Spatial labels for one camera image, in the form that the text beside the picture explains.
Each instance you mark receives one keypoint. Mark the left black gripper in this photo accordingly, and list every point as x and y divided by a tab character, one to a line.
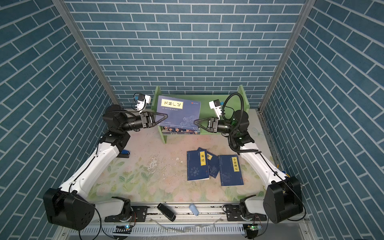
147	120

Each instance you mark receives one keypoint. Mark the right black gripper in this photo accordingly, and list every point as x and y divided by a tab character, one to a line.
214	124

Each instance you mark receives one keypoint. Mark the illustrated cartoon cover book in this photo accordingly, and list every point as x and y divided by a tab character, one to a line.
178	131

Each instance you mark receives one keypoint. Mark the blue book yellow label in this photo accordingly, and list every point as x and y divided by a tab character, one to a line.
197	165
181	113

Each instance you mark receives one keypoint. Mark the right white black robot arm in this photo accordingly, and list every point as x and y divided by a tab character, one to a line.
283	197

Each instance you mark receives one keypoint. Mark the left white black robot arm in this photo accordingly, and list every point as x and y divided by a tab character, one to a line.
67	206

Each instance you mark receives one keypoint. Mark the green wooden shelf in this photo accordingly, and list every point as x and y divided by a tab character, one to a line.
205	111

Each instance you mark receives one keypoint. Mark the small middle blue book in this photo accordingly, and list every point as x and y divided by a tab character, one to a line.
213	164

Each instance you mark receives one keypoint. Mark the black blue stapler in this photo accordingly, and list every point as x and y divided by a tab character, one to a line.
124	154

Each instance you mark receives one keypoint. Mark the light blue eraser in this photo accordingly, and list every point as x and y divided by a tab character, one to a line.
193	209

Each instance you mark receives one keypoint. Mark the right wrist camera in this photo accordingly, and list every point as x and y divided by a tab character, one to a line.
217	107

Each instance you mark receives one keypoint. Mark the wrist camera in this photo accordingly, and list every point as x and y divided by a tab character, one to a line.
217	107
141	101

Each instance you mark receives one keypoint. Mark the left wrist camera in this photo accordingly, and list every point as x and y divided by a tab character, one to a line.
141	101

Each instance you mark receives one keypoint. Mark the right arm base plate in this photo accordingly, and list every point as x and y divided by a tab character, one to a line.
236	213

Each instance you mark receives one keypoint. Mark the black remote on rail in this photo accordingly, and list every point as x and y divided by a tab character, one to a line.
167	212

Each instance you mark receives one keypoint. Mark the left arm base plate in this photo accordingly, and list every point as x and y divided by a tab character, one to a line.
133	214

